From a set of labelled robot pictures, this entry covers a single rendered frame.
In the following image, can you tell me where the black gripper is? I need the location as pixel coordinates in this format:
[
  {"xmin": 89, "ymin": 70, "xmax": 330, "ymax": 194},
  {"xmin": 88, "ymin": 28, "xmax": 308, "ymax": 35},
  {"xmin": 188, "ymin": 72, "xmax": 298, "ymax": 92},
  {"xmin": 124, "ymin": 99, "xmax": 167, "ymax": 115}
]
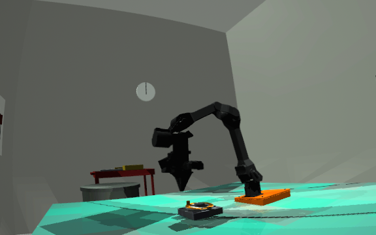
[{"xmin": 161, "ymin": 148, "xmax": 204, "ymax": 192}]

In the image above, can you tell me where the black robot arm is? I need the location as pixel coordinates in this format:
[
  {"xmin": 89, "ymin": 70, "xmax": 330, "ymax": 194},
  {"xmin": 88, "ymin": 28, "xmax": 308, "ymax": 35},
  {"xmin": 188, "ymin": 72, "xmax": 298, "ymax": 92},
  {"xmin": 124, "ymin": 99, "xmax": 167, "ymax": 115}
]
[{"xmin": 152, "ymin": 102, "xmax": 264, "ymax": 197}]

